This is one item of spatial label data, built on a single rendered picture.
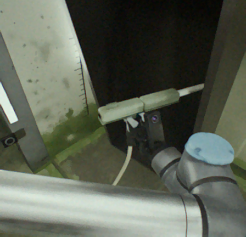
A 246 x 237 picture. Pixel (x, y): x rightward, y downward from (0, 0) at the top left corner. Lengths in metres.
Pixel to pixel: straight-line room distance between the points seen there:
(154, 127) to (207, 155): 0.21
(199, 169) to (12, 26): 1.23
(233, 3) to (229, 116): 1.54
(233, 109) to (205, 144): 1.54
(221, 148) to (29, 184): 0.35
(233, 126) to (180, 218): 1.67
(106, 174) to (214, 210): 1.52
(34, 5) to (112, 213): 1.27
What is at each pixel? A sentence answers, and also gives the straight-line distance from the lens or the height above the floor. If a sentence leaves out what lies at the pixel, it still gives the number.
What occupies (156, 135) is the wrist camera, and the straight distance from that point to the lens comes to 0.58.
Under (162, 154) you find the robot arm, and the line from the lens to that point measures 0.56.
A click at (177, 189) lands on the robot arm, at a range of 0.52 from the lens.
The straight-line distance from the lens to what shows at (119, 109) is 0.63.
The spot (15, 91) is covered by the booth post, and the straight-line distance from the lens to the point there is 1.49.
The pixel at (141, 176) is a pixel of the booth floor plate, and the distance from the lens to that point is 1.81.
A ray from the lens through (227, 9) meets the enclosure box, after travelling 0.50.
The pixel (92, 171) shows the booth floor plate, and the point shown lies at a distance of 1.85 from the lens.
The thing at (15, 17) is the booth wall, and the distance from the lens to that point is 1.37.
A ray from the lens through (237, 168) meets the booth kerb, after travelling 2.00.
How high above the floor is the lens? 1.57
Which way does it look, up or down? 40 degrees down
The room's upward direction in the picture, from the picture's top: straight up
